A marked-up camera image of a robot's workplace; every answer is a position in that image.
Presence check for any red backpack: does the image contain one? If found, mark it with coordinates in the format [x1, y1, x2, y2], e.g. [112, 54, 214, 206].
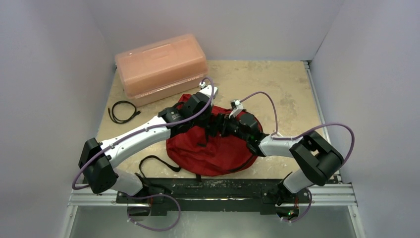
[138, 94, 265, 183]

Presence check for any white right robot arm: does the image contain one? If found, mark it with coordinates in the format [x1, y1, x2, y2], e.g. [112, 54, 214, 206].
[215, 113, 344, 204]

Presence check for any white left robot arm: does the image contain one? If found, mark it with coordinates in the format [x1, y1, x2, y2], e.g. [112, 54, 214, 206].
[76, 88, 215, 203]

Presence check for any translucent pink storage box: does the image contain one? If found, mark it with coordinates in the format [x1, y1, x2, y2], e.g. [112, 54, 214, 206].
[114, 34, 209, 107]

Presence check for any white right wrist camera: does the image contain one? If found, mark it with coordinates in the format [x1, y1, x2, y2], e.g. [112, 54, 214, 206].
[229, 100, 244, 119]

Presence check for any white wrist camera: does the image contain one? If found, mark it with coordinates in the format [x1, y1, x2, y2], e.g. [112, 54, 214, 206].
[199, 82, 219, 105]
[229, 100, 244, 119]

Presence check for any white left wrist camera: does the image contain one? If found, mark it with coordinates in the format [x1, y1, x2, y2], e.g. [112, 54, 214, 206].
[199, 82, 219, 105]

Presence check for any black coiled cable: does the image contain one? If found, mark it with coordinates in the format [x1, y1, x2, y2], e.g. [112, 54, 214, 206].
[107, 100, 142, 124]

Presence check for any aluminium frame rail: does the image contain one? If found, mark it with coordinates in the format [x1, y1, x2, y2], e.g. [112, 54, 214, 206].
[302, 60, 357, 206]

